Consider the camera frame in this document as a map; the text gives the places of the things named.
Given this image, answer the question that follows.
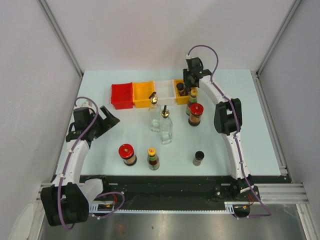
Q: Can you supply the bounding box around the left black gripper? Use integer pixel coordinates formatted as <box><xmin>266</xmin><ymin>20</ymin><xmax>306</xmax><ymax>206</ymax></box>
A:
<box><xmin>87</xmin><ymin>106</ymin><xmax>119</xmax><ymax>139</ymax></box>

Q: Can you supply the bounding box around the black lid spice jar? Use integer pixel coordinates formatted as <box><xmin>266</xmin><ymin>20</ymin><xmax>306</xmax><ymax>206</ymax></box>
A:
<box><xmin>192</xmin><ymin>151</ymin><xmax>205</xmax><ymax>167</ymax></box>
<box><xmin>176</xmin><ymin>82</ymin><xmax>188</xmax><ymax>97</ymax></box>

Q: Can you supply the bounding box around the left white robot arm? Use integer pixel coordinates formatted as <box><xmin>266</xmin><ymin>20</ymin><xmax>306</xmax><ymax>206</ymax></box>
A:
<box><xmin>40</xmin><ymin>105</ymin><xmax>120</xmax><ymax>227</ymax></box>

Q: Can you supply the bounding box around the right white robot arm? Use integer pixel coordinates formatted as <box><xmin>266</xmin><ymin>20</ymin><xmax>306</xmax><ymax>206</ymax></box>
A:
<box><xmin>183</xmin><ymin>55</ymin><xmax>254</xmax><ymax>201</ymax></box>

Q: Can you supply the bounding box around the rear green label sauce bottle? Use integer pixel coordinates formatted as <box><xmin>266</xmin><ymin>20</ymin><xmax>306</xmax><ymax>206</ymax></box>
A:
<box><xmin>185</xmin><ymin>88</ymin><xmax>198</xmax><ymax>116</ymax></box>

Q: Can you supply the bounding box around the green label sauce bottle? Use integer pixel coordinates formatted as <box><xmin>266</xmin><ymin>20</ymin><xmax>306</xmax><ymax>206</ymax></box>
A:
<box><xmin>185</xmin><ymin>88</ymin><xmax>198</xmax><ymax>116</ymax></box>
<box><xmin>147</xmin><ymin>147</ymin><xmax>160</xmax><ymax>171</ymax></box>

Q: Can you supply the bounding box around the right yellow plastic bin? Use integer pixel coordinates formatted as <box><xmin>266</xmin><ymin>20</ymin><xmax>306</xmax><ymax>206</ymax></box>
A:
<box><xmin>173</xmin><ymin>78</ymin><xmax>192</xmax><ymax>106</ymax></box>

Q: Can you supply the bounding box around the yellow plastic bin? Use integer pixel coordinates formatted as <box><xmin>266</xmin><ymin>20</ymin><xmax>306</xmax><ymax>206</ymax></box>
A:
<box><xmin>132</xmin><ymin>81</ymin><xmax>155</xmax><ymax>108</ymax></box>
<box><xmin>173</xmin><ymin>78</ymin><xmax>192</xmax><ymax>106</ymax></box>

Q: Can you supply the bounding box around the red plastic bin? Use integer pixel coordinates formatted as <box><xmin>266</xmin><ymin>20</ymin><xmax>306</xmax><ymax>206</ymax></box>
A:
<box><xmin>110</xmin><ymin>82</ymin><xmax>134</xmax><ymax>110</ymax></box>

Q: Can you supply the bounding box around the white plastic bin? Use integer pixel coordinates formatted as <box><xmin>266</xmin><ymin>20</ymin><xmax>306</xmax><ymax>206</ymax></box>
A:
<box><xmin>154</xmin><ymin>79</ymin><xmax>176</xmax><ymax>106</ymax></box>

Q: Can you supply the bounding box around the front red lid jar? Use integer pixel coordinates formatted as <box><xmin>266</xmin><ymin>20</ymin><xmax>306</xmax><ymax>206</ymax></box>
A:
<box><xmin>118</xmin><ymin>143</ymin><xmax>137</xmax><ymax>166</ymax></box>

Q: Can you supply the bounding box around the red lid jar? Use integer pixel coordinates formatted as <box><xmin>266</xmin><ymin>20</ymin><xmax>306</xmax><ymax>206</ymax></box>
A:
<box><xmin>118</xmin><ymin>143</ymin><xmax>137</xmax><ymax>166</ymax></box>
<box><xmin>188</xmin><ymin>103</ymin><xmax>204</xmax><ymax>127</ymax></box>

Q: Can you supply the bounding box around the rear red lid jar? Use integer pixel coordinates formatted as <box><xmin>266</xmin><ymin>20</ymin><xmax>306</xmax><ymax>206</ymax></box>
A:
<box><xmin>188</xmin><ymin>103</ymin><xmax>204</xmax><ymax>127</ymax></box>

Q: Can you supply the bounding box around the left yellow plastic bin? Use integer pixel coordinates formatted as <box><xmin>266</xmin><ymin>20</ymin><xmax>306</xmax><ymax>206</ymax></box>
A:
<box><xmin>132</xmin><ymin>81</ymin><xmax>155</xmax><ymax>108</ymax></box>

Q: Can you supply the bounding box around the rear glass oil bottle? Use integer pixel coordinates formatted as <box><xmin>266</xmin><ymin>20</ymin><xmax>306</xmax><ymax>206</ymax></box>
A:
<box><xmin>148</xmin><ymin>91</ymin><xmax>161</xmax><ymax>132</ymax></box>

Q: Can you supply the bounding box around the glass oil bottle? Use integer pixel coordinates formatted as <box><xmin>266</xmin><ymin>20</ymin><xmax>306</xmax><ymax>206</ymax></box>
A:
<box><xmin>148</xmin><ymin>91</ymin><xmax>161</xmax><ymax>132</ymax></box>
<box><xmin>159</xmin><ymin>105</ymin><xmax>173</xmax><ymax>145</ymax></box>

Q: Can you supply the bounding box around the front glass oil bottle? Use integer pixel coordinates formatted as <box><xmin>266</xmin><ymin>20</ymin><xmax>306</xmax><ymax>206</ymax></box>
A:
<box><xmin>159</xmin><ymin>105</ymin><xmax>173</xmax><ymax>145</ymax></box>

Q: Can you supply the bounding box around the front green label sauce bottle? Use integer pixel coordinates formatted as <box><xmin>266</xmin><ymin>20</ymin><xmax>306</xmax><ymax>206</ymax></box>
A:
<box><xmin>147</xmin><ymin>147</ymin><xmax>160</xmax><ymax>171</ymax></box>

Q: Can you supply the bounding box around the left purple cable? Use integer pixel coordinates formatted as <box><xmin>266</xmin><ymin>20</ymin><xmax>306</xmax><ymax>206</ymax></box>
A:
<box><xmin>57</xmin><ymin>96</ymin><xmax>98</xmax><ymax>231</ymax></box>

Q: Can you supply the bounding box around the purple cable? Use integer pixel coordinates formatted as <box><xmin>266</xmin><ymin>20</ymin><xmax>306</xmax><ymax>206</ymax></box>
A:
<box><xmin>186</xmin><ymin>44</ymin><xmax>272</xmax><ymax>217</ymax></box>
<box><xmin>57</xmin><ymin>96</ymin><xmax>98</xmax><ymax>231</ymax></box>

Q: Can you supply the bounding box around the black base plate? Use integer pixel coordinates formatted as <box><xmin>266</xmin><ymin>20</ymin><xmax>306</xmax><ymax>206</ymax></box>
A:
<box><xmin>79</xmin><ymin>174</ymin><xmax>261</xmax><ymax>213</ymax></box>

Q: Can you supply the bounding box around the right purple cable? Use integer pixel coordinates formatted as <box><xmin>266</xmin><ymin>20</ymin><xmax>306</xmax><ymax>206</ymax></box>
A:
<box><xmin>186</xmin><ymin>44</ymin><xmax>272</xmax><ymax>217</ymax></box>

